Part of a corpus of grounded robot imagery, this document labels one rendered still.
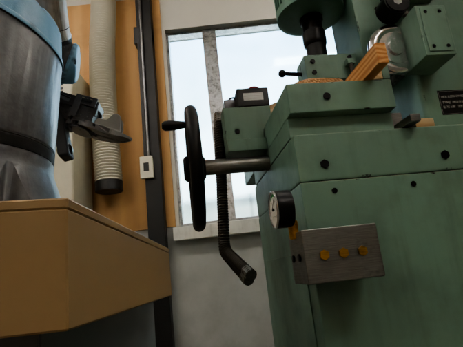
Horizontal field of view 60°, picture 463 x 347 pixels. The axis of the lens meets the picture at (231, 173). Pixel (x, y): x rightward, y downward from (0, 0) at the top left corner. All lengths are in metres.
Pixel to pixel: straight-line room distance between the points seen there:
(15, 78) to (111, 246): 0.22
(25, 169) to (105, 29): 2.31
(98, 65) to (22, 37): 2.09
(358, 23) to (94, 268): 0.94
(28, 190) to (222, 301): 1.95
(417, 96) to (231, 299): 1.60
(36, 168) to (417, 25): 0.80
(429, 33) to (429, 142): 0.25
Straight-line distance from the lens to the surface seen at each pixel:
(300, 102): 0.76
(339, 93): 0.79
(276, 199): 0.62
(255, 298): 2.29
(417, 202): 0.79
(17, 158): 0.42
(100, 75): 2.52
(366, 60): 0.82
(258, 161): 0.92
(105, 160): 2.30
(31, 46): 0.48
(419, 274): 0.77
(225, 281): 2.29
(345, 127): 0.80
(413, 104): 1.04
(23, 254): 0.24
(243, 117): 0.98
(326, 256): 0.62
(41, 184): 0.43
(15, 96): 0.44
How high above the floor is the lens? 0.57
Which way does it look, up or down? 14 degrees up
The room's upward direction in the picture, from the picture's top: 6 degrees counter-clockwise
